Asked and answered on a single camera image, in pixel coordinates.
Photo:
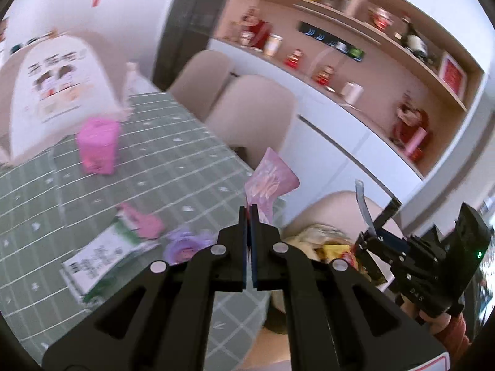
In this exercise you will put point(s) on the green and white carton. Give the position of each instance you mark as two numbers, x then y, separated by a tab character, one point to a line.
100	255

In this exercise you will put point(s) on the white counter cabinet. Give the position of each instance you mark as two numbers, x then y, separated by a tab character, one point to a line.
336	139

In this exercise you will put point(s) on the person's right hand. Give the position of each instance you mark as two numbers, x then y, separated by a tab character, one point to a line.
437	322

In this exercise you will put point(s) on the dark glass cabinet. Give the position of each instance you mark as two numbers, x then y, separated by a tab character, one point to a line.
189	19

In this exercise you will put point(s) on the person's right forearm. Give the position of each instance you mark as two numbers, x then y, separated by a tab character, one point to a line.
456	336

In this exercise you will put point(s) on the pink wall shelf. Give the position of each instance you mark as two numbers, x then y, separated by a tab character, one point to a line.
379	69

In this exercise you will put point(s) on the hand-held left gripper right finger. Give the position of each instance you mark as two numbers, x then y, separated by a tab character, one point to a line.
267	262

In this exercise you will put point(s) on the printed mesh food cover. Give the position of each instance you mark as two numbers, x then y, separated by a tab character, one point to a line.
58	92

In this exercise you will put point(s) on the white jar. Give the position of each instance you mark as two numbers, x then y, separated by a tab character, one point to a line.
273	45

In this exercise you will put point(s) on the dark bottle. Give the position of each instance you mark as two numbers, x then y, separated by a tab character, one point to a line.
414	41

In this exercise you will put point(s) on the black power strip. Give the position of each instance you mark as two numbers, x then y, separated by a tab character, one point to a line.
330	40

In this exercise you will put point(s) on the pink flower print packet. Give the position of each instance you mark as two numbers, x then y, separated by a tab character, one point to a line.
270	181

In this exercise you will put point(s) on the bin with beige liner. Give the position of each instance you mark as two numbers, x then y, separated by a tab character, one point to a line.
321	239

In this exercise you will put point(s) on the red figurine group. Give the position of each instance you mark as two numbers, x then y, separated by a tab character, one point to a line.
257	31

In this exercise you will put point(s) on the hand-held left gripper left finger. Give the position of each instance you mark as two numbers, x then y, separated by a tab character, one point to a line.
236	262

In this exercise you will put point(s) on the small red gold figurine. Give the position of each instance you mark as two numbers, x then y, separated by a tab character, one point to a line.
323	75

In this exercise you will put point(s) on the red picture frame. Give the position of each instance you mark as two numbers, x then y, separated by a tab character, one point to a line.
453	73

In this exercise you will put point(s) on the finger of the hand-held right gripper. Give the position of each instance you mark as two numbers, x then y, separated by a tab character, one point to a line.
386	241
373	262

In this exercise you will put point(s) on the purple wrapper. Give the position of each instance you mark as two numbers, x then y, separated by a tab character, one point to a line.
181	249

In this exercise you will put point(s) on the large red doll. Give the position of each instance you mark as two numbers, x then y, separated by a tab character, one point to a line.
412	123

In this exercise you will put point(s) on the red bowl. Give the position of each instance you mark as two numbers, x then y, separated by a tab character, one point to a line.
381	18

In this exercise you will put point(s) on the crumpled pink wrapper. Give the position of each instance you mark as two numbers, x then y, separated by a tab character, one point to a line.
145	224

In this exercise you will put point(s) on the pink box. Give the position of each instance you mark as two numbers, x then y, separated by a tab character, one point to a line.
98	147

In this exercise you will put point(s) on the white cup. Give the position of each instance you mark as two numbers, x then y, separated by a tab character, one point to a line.
352	93

